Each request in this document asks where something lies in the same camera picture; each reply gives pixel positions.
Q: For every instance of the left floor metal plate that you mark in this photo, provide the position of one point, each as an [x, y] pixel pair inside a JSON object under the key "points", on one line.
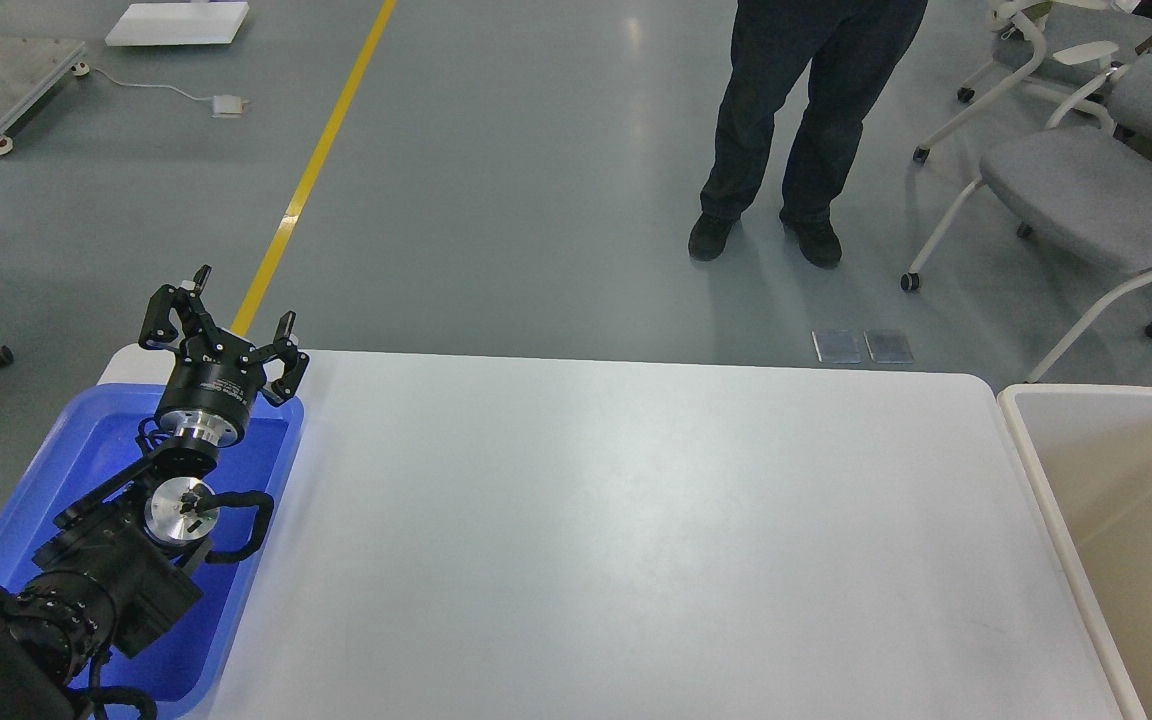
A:
{"points": [[833, 346]]}

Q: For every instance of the grey chair far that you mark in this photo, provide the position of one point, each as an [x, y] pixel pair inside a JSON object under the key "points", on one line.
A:
{"points": [[1047, 43]]}

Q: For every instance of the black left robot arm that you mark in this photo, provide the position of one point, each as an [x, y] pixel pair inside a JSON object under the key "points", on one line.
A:
{"points": [[120, 571]]}

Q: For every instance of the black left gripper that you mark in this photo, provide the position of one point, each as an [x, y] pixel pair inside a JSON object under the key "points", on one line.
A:
{"points": [[210, 393]]}

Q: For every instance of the white flat board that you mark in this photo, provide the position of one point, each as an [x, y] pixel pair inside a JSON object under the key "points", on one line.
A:
{"points": [[178, 23]]}

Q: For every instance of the floor metal plate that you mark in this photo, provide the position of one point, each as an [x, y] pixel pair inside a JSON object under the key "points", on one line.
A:
{"points": [[833, 346], [887, 347]]}

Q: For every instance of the white power adapter with cable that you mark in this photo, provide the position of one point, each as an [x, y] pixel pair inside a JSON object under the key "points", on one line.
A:
{"points": [[220, 106]]}

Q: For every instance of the white plastic bin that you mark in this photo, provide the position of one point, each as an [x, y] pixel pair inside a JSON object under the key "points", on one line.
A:
{"points": [[1087, 451]]}

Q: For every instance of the grey chair near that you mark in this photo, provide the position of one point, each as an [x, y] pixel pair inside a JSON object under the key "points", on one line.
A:
{"points": [[1075, 184]]}

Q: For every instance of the right floor metal plate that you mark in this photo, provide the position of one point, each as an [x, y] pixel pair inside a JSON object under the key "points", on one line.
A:
{"points": [[887, 347]]}

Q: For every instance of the grey chair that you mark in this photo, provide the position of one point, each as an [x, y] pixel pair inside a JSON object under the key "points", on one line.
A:
{"points": [[1047, 43], [1075, 184]]}

